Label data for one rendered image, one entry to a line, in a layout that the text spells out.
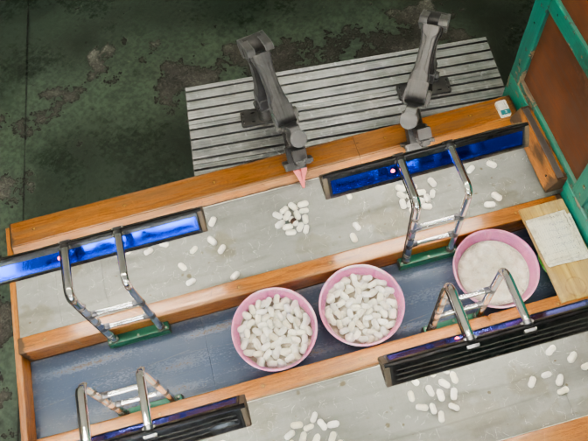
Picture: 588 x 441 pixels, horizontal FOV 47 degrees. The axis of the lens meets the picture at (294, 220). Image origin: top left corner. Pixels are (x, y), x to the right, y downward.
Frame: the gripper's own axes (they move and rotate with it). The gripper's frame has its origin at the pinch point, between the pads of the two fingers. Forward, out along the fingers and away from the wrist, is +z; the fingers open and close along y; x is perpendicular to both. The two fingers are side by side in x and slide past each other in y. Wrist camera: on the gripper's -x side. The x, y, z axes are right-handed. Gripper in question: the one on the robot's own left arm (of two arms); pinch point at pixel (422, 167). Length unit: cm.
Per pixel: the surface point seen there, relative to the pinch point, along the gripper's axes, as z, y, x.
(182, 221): -8, -78, -29
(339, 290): 29.0, -37.6, -14.8
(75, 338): 23, -122, -12
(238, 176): -10, -60, 15
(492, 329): 32, -7, -62
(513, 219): 21.8, 23.0, -11.8
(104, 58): -66, -113, 163
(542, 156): 4.7, 37.3, -8.4
